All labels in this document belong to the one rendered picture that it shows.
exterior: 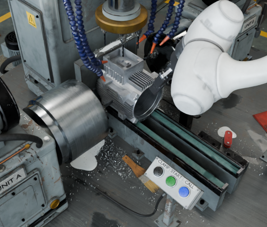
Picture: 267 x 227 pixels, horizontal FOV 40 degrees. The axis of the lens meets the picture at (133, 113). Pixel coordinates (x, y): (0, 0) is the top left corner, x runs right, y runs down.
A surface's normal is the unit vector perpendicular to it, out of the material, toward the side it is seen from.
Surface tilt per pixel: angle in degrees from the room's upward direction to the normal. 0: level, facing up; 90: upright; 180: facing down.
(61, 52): 90
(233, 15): 34
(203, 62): 22
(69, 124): 47
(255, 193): 0
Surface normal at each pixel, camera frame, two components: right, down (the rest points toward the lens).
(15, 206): 0.71, 0.51
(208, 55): -0.25, -0.64
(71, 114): 0.43, -0.28
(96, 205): 0.02, -0.71
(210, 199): -0.71, 0.48
